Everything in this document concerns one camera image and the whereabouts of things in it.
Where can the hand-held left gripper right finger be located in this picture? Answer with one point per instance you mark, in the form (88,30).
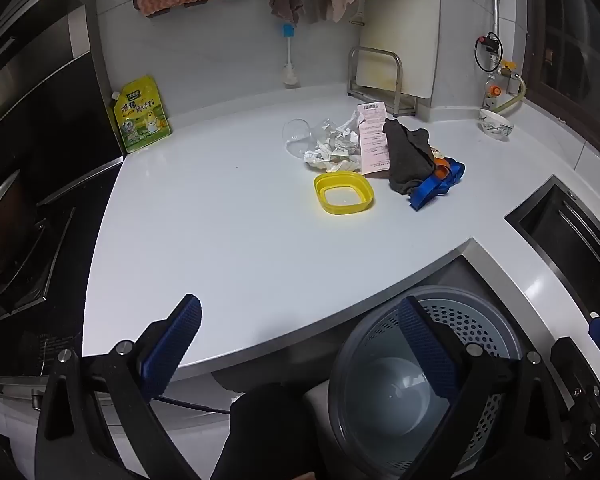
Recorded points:
(425,345)

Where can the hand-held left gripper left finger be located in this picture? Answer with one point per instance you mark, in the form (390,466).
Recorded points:
(177,340)

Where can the grey perforated trash bin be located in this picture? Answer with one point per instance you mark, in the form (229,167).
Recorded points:
(390,390)

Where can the orange peel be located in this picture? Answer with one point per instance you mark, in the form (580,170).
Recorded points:
(441,166)

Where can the yellow plastic lid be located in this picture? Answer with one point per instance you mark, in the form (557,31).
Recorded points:
(322,195)

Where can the dark grey cloth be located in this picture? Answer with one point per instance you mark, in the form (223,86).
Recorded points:
(405,160)

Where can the white paper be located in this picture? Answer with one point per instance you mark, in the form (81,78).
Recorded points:
(330,157)
(345,125)

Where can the clear plastic cup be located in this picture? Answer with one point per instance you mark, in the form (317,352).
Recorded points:
(295,135)

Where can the steel sink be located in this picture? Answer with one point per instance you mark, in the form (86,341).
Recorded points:
(575,240)

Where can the person's black trouser leg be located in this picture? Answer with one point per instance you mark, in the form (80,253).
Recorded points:
(265,430)

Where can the printed snack packet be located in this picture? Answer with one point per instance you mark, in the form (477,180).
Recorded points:
(434,150)

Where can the black gas stove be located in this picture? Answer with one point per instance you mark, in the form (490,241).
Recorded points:
(40,200)

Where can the pink paper card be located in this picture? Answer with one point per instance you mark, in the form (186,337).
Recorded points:
(372,150)

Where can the yellow seasoning pouch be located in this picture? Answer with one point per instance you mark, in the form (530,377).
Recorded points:
(140,120)

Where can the white patterned bowl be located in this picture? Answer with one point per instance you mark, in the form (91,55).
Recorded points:
(495,125)

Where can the orange dial gas regulator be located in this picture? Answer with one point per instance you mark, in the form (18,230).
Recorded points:
(492,92)

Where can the metal cutting board rack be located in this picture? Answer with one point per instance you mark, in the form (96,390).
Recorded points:
(398,80)

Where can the blue white bottle brush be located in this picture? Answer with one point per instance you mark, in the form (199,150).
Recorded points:
(289,55)

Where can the white cutting board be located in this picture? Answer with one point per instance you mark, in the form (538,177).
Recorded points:
(405,20)

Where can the metal peeler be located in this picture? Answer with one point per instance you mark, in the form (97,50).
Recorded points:
(358,19)

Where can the metal gas pipe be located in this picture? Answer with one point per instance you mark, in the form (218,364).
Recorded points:
(496,15)

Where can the steel range hood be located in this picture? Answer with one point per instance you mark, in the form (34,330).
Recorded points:
(25,35)

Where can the dark window frame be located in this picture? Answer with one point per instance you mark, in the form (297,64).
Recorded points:
(570,35)

